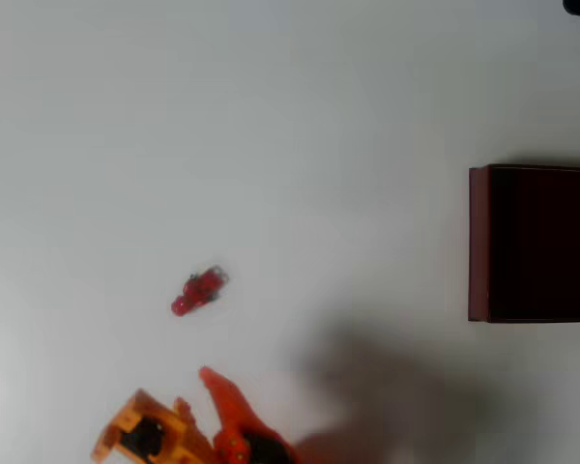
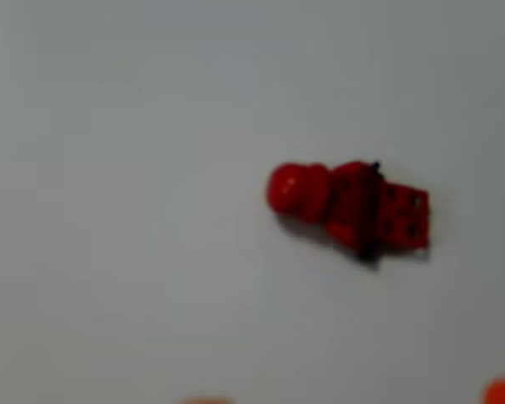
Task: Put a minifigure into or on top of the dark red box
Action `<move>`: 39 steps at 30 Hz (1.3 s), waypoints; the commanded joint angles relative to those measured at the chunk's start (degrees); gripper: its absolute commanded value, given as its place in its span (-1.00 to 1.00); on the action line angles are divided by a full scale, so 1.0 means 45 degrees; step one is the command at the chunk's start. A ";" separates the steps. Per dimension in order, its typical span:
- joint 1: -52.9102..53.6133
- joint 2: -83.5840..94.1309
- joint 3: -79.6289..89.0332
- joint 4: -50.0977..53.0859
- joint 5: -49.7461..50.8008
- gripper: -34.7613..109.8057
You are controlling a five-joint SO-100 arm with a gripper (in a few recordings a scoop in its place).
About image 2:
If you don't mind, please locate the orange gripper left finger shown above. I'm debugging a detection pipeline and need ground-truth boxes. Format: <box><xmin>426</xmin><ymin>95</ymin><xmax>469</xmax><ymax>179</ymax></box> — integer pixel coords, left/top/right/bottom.
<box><xmin>174</xmin><ymin>396</ymin><xmax>235</xmax><ymax>404</ymax></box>

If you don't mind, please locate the small red toy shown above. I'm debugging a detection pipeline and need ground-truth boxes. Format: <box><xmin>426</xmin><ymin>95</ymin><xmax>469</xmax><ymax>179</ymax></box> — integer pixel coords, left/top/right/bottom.
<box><xmin>265</xmin><ymin>159</ymin><xmax>431</xmax><ymax>264</ymax></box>

